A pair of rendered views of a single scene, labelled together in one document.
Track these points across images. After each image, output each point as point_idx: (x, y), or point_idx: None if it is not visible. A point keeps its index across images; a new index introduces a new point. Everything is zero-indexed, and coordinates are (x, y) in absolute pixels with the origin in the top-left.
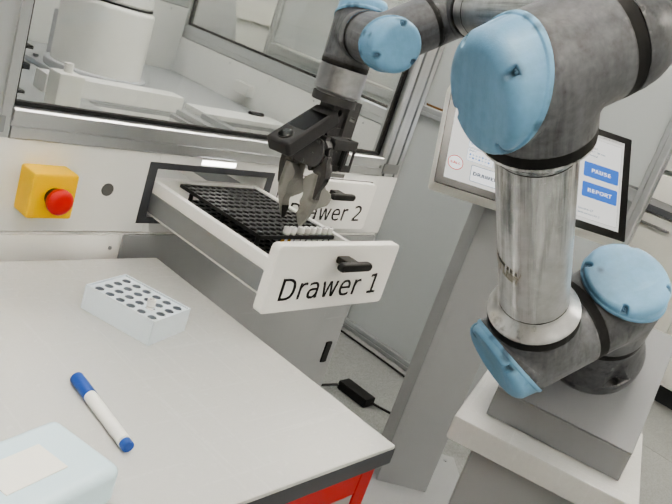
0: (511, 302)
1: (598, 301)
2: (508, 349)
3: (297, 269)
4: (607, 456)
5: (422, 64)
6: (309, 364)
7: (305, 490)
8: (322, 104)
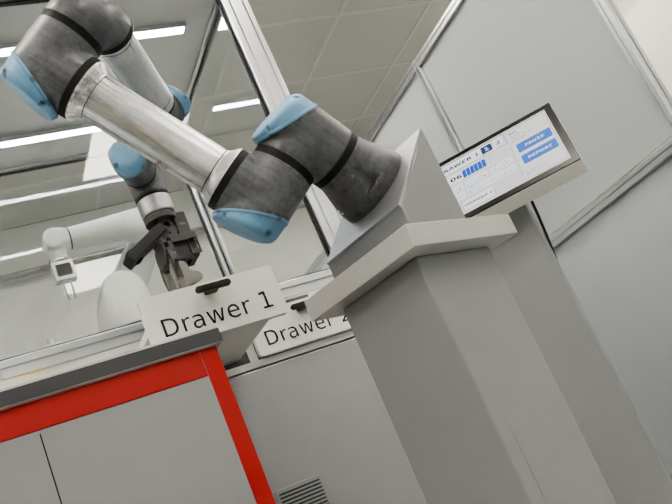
0: (187, 180)
1: (257, 140)
2: (219, 207)
3: (168, 310)
4: (395, 224)
5: (314, 191)
6: None
7: (122, 364)
8: None
